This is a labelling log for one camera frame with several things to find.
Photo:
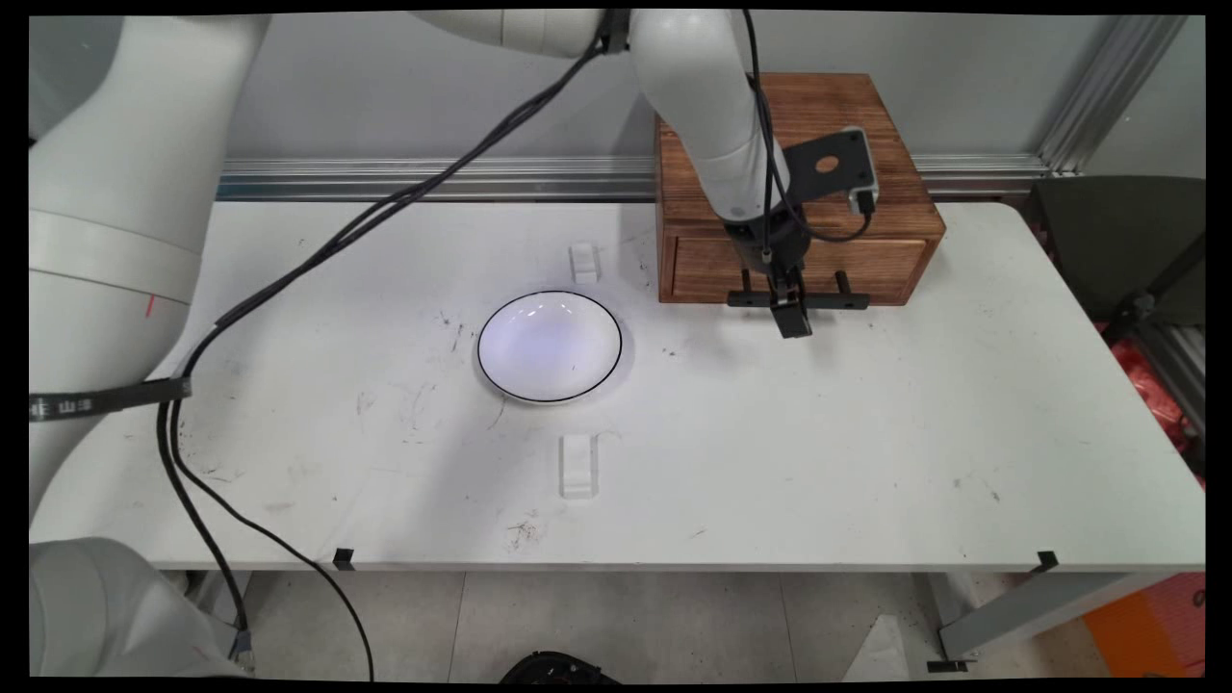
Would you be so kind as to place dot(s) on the aluminium frame bar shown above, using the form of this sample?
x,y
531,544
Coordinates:
x,y
1174,371

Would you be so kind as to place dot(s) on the white upright table leg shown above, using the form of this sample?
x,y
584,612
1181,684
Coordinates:
x,y
217,597

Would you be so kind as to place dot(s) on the small white plastic block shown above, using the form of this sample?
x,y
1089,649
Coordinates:
x,y
584,263

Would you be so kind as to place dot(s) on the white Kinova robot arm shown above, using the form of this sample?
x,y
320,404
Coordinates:
x,y
703,96

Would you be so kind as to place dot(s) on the black round floor object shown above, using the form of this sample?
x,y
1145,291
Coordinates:
x,y
553,669

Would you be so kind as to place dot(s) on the black table edge clip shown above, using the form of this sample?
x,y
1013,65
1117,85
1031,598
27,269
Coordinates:
x,y
344,557
1047,561

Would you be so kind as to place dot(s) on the horizontal aluminium rail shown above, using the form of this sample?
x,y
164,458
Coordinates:
x,y
433,178

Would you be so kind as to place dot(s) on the diagonal aluminium post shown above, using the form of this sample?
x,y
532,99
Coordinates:
x,y
1107,96

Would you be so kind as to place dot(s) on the white slanted table leg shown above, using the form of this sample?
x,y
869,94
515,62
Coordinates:
x,y
1020,606

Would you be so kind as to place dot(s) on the brown wooden drawer cabinet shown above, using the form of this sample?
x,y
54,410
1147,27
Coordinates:
x,y
895,192

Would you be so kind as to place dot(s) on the red plastic bag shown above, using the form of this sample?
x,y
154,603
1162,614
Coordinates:
x,y
1150,390

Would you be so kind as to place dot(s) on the white bowl black rim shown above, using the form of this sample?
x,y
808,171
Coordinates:
x,y
551,346

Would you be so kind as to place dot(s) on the orange box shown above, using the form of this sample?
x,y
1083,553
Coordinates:
x,y
1150,626

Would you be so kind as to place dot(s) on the long white plastic block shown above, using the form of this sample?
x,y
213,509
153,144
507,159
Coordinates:
x,y
578,467

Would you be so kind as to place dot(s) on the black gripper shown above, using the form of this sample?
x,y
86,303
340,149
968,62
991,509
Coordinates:
x,y
770,245

